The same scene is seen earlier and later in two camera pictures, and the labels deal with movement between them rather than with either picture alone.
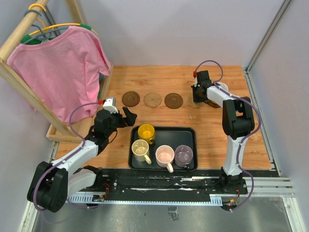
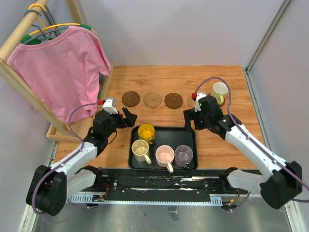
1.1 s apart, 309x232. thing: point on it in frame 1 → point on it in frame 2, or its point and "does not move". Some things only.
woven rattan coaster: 194,104 does not move
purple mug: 183,155 does not move
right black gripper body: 197,98 → 201,122
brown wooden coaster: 131,98 does not move
